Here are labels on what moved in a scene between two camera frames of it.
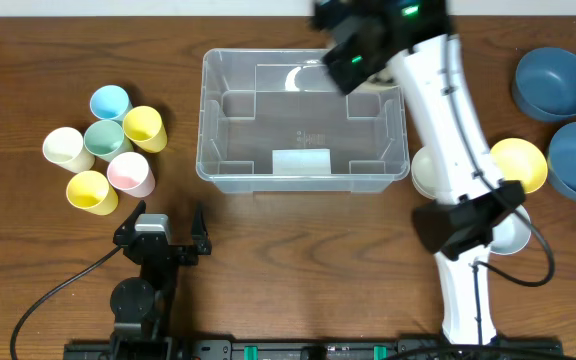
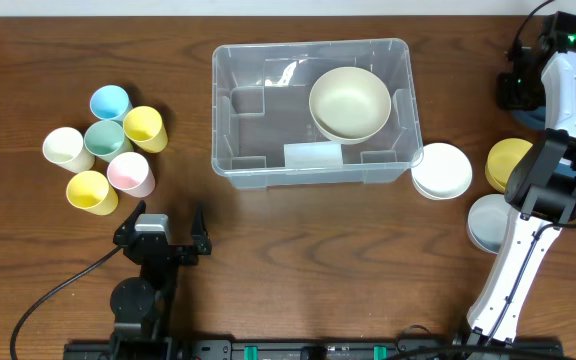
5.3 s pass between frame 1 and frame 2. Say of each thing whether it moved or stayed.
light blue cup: stayed
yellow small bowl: stayed
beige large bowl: moved
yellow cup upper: stayed
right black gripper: moved
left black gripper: stayed
